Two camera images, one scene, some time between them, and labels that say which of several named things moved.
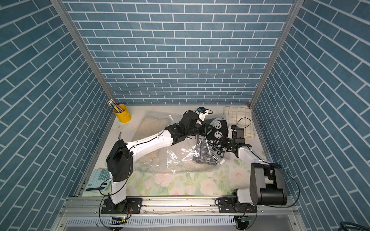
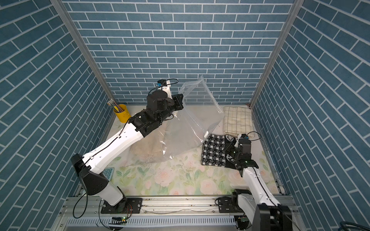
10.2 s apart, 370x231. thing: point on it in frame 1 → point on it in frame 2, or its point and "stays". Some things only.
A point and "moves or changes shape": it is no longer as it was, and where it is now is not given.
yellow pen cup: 124,117 stays
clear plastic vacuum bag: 189,155 moves or changes shape
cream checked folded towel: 241,117 stays
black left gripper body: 197,129 → 169,106
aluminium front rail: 85,214 stays
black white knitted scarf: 209,149 moves or changes shape
